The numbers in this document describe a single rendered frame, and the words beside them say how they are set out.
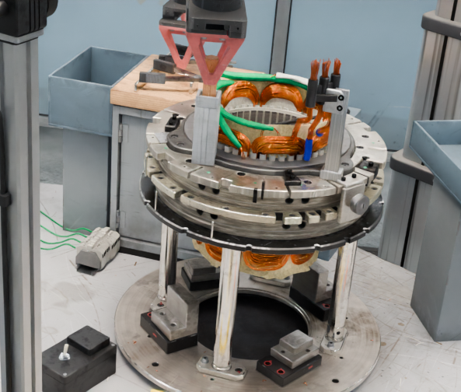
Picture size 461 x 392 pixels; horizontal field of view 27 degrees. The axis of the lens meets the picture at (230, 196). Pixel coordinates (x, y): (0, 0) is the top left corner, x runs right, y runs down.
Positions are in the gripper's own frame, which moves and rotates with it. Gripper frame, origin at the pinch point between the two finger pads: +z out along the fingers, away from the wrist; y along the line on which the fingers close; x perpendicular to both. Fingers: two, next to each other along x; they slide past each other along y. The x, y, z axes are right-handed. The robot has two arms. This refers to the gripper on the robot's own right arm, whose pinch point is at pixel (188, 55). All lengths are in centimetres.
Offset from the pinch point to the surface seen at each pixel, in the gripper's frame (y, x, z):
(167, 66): 6.6, -1.5, -0.1
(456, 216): 20, 46, 10
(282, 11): -191, -19, 48
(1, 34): 78, 7, -28
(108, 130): 12.8, -9.0, 9.5
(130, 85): 10.8, -6.2, 2.3
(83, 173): 10.5, -14.1, 19.2
